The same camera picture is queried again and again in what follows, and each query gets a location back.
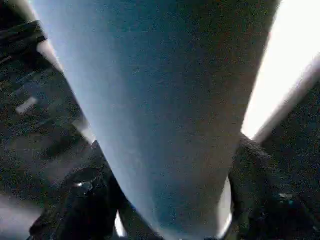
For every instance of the white plastic table top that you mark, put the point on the white plastic table top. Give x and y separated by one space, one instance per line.
285 65

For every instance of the black plastic mat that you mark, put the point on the black plastic mat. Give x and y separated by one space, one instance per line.
35 125

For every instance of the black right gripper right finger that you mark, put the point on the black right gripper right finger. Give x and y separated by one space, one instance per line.
270 200

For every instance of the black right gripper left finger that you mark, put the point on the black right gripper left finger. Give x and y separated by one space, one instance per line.
80 205

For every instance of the white plastic table leg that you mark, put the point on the white plastic table leg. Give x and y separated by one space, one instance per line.
165 110

